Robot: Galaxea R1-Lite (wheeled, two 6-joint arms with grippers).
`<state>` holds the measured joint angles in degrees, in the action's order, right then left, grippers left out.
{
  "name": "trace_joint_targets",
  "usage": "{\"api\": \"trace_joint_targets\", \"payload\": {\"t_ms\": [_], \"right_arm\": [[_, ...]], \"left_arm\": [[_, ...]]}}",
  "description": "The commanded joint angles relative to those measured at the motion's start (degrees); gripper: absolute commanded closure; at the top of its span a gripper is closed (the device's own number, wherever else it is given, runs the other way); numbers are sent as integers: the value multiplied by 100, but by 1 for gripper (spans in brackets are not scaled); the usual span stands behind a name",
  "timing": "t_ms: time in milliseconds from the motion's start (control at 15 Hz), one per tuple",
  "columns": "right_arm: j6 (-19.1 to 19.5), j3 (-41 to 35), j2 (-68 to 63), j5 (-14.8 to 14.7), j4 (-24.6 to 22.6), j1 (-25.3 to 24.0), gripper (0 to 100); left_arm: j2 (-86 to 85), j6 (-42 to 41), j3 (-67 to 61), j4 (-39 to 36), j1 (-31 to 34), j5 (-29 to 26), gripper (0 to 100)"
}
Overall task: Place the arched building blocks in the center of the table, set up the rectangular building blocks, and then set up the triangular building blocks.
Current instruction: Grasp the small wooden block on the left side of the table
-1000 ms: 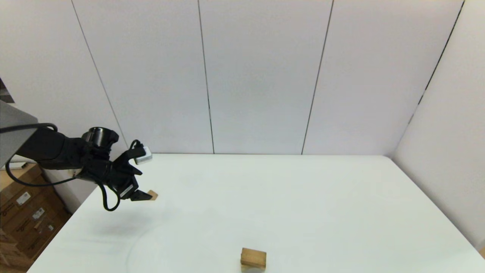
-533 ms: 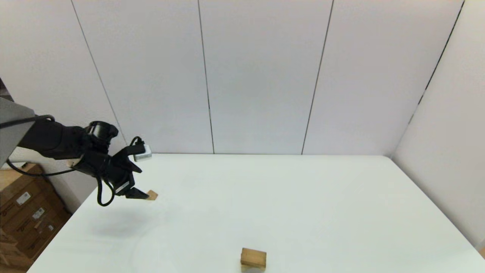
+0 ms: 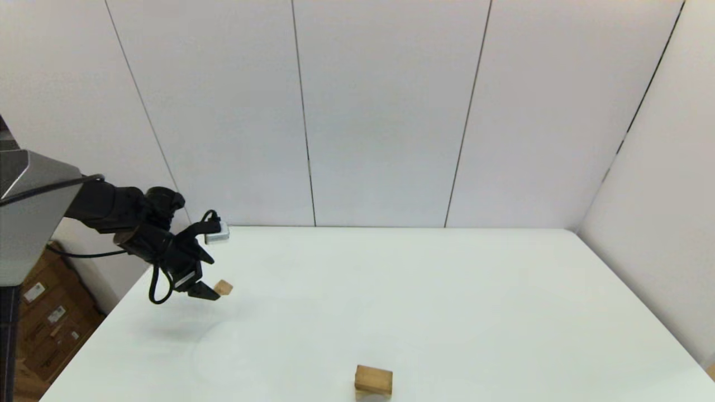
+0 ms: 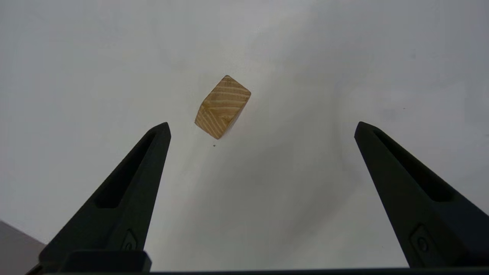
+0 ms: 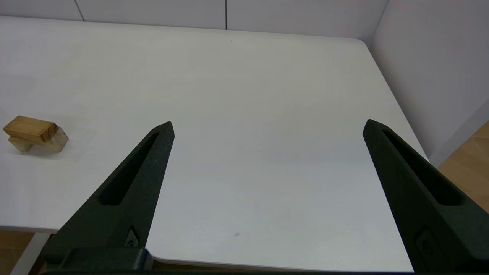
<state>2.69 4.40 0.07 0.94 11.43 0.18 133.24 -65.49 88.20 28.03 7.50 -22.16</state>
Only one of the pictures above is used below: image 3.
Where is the plain brown cardboard box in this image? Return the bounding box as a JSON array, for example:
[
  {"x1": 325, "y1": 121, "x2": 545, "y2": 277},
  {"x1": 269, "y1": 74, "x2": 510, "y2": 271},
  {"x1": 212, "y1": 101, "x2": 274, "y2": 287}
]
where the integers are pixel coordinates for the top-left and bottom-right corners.
[{"x1": 14, "y1": 357, "x2": 52, "y2": 400}]

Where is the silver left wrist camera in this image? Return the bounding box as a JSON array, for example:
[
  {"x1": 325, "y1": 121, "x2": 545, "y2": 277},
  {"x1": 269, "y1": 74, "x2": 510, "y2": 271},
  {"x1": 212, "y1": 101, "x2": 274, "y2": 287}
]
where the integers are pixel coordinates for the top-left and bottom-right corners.
[{"x1": 204, "y1": 222, "x2": 230, "y2": 245}]

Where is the rectangular wooden building block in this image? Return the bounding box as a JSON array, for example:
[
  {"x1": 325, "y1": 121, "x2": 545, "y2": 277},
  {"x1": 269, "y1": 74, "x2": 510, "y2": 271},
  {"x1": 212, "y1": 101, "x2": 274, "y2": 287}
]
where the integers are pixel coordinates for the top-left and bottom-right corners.
[{"x1": 355, "y1": 365, "x2": 393, "y2": 395}]

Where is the labelled brown cardboard box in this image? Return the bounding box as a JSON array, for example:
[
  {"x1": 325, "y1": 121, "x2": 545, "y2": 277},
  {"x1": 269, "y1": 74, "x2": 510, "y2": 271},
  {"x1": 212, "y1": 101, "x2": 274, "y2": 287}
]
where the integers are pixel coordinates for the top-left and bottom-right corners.
[{"x1": 14, "y1": 241, "x2": 107, "y2": 386}]

